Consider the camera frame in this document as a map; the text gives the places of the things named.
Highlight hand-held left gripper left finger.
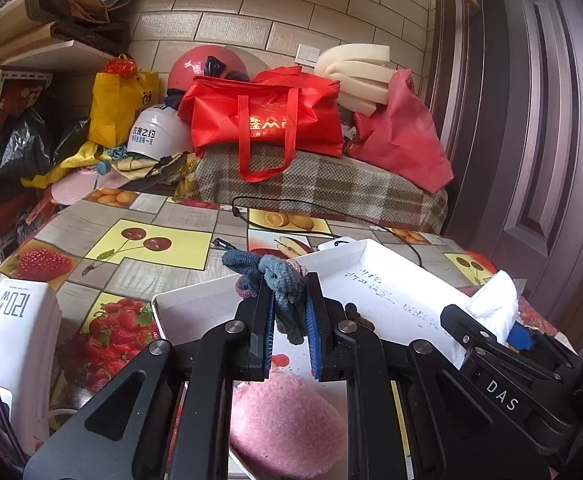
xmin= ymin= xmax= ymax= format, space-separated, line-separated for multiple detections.
xmin=24 ymin=272 xmax=275 ymax=480

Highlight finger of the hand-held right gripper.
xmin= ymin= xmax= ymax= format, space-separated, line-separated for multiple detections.
xmin=508 ymin=322 xmax=581 ymax=362
xmin=440 ymin=304 xmax=508 ymax=358

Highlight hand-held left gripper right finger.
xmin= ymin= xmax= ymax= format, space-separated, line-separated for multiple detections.
xmin=305 ymin=272 xmax=542 ymax=480

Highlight white cloth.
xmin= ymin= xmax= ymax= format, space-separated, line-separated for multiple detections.
xmin=467 ymin=270 xmax=521 ymax=347

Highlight grey-blue knitted glove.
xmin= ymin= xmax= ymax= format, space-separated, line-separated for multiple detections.
xmin=220 ymin=249 xmax=310 ymax=346

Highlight white shallow tray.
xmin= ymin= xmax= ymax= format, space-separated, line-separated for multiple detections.
xmin=150 ymin=237 xmax=478 ymax=480

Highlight pink fuzzy cloth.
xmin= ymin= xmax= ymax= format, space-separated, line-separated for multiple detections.
xmin=228 ymin=373 xmax=348 ymax=479

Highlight plaid cushion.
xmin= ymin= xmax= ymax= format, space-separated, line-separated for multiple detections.
xmin=190 ymin=147 xmax=450 ymax=235

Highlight fruit print tablecloth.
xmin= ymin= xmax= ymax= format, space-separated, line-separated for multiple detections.
xmin=0 ymin=187 xmax=559 ymax=411

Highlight red plastic bag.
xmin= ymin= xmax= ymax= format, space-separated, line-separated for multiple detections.
xmin=349 ymin=69 xmax=455 ymax=194

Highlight purple-brown door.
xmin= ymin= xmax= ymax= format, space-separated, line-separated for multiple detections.
xmin=424 ymin=0 xmax=583 ymax=341

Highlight red tote bag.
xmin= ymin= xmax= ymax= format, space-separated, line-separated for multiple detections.
xmin=177 ymin=76 xmax=345 ymax=184

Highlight white helmet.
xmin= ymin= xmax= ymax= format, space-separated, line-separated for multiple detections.
xmin=125 ymin=104 xmax=193 ymax=162

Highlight pink hat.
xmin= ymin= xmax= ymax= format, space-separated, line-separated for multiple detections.
xmin=50 ymin=169 xmax=99 ymax=207

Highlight white cardboard box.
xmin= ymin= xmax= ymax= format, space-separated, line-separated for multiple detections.
xmin=0 ymin=277 xmax=63 ymax=462

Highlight yellow cloth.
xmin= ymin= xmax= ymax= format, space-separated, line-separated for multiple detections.
xmin=20 ymin=141 xmax=103 ymax=190

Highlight cream foam strips bundle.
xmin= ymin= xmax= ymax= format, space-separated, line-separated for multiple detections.
xmin=313 ymin=44 xmax=398 ymax=117

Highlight yellow shopping bag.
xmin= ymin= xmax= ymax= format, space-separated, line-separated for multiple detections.
xmin=88 ymin=70 xmax=160 ymax=147

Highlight red helmet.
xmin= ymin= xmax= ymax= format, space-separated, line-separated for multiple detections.
xmin=165 ymin=44 xmax=250 ymax=97

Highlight black plastic bag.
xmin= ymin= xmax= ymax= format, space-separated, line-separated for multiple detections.
xmin=0 ymin=106 xmax=56 ymax=177

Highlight stack of cardboard sheets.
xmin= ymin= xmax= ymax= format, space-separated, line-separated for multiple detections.
xmin=0 ymin=0 xmax=147 ymax=68

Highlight black cable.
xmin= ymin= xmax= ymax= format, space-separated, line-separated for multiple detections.
xmin=212 ymin=195 xmax=423 ymax=267

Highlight white wall switch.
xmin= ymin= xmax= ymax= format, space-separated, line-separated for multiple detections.
xmin=295 ymin=44 xmax=321 ymax=67

